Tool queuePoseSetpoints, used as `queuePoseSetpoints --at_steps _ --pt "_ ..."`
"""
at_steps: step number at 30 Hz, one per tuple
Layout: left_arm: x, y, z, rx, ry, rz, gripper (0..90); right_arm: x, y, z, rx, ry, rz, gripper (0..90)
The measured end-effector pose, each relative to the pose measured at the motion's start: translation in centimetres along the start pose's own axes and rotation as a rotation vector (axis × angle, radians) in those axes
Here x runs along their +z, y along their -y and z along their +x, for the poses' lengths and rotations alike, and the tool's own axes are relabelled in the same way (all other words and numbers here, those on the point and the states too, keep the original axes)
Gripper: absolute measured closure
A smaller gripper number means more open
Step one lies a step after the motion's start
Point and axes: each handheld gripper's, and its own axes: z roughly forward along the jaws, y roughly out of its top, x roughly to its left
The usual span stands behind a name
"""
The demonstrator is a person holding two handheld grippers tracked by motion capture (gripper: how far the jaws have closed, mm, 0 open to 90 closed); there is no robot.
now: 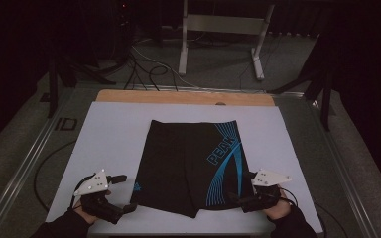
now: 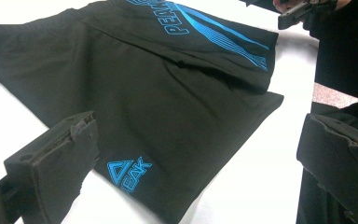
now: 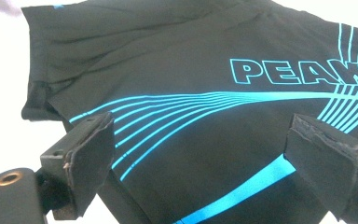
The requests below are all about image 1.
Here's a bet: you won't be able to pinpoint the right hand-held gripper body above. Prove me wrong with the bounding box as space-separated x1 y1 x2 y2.
241 169 293 214

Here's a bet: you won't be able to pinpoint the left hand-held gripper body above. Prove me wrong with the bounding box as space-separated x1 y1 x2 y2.
73 169 126 226

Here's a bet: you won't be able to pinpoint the black shorts with blue stripes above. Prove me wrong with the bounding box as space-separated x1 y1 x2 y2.
130 119 256 219

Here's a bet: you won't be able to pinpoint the person's left hand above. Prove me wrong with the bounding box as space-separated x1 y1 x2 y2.
72 202 99 226

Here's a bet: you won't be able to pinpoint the person's right hand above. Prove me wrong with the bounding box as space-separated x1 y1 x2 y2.
263 187 294 221

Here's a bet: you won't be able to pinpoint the white table mat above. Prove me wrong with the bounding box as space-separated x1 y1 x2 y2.
45 101 323 234

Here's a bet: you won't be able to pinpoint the black metal stand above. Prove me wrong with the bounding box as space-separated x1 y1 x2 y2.
47 54 117 119
267 33 334 132

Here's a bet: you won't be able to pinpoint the dark computer tower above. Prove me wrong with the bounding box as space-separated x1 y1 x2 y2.
111 0 137 64

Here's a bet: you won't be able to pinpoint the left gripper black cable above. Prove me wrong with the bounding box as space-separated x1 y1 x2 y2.
68 174 95 212

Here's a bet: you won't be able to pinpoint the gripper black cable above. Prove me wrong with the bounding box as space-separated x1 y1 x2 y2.
68 174 95 212
279 186 300 208

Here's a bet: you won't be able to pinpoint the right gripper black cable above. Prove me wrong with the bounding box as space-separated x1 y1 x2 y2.
279 186 300 208

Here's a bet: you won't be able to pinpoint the black floor cable bundle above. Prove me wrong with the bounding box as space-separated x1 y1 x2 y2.
123 49 180 92

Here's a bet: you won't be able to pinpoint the white floor cable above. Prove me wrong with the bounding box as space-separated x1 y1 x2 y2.
131 39 200 89

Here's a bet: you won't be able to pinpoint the white metal stand frame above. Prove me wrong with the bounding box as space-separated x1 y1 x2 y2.
178 0 276 81

